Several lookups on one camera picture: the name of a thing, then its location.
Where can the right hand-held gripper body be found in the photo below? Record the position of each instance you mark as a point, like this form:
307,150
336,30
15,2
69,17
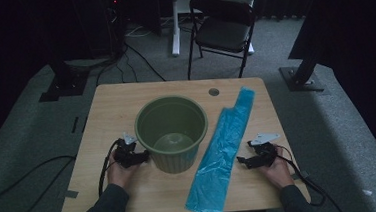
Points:
266,155

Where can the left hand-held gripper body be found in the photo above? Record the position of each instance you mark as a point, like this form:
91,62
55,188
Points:
126,155

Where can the blue plastic bag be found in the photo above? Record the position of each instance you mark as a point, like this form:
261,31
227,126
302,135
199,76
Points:
217,154

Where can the green plastic trash bin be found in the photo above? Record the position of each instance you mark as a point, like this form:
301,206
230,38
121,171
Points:
176,162

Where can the person's left hand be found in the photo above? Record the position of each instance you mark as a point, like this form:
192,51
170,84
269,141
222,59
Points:
119,176

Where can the person's right hand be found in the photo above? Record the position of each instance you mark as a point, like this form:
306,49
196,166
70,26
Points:
281,173

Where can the grey tape piece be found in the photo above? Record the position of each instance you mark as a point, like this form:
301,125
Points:
71,194
303,174

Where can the round table grommet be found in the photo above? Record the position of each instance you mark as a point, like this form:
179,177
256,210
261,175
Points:
213,91

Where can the black stand with square base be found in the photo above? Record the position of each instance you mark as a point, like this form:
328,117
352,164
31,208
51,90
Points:
64,88

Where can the white paper scrap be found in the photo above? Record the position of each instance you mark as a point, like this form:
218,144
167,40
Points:
366,192

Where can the black folding chair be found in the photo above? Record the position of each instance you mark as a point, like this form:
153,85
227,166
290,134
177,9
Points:
224,33

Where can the dark equipment rack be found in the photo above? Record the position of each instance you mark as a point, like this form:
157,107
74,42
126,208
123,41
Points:
116,24

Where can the black curtain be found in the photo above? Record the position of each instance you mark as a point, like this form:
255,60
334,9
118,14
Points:
354,24

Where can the black post with base plate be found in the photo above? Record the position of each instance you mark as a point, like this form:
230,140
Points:
302,74

